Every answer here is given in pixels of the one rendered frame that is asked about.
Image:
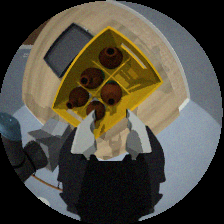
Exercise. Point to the yellow divided crate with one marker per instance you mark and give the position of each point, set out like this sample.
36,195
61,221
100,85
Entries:
139,81

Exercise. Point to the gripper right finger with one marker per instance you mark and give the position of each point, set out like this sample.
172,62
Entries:
143,145

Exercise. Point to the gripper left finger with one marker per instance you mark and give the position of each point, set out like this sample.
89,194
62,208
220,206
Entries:
79,144

